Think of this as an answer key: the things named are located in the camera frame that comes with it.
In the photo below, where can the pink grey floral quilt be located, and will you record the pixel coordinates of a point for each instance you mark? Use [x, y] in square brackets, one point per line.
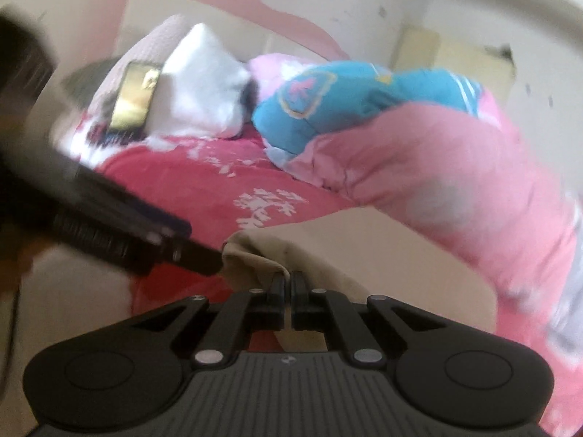
[455, 182]

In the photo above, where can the pale pink pillow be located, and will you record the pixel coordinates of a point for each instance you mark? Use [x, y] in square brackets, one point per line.
[150, 41]

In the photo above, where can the white fluffy pillow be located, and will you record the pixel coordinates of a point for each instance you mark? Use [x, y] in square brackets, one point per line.
[205, 86]

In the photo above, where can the pink floral bed blanket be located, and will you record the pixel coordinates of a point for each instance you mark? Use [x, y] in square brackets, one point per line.
[191, 182]

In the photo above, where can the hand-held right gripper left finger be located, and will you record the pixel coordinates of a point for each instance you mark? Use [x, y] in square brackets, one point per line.
[278, 302]

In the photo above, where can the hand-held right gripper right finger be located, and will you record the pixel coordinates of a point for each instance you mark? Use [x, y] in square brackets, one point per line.
[298, 302]

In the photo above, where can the pink and cream headboard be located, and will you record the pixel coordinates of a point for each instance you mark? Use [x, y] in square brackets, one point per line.
[255, 13]

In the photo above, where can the blue cartoon pillow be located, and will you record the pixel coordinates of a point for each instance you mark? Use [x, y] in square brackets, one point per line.
[364, 95]

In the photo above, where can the beige pants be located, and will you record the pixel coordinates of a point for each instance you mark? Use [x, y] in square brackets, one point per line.
[364, 255]

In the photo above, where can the black smartphone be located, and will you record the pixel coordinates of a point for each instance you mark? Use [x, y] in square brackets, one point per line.
[134, 98]

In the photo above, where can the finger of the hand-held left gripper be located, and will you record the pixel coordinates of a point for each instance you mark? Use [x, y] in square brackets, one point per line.
[200, 258]

